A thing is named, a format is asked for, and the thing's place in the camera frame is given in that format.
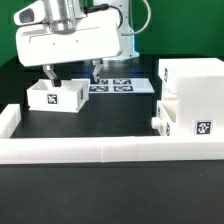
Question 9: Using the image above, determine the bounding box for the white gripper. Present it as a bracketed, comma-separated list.
[14, 0, 122, 87]

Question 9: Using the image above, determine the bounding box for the white drawer box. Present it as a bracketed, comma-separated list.
[151, 100, 177, 136]
[27, 79, 89, 113]

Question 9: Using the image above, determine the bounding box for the white drawer cabinet housing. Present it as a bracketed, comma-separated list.
[158, 58, 224, 137]

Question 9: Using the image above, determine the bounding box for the white front drawer box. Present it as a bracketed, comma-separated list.
[151, 100, 177, 136]

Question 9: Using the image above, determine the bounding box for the white fiducial marker sheet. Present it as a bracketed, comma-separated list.
[89, 78, 154, 94]

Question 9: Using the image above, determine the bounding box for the black raised platform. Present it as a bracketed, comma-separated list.
[0, 54, 224, 138]

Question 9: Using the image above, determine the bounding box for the white U-shaped fence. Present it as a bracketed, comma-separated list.
[0, 104, 224, 164]

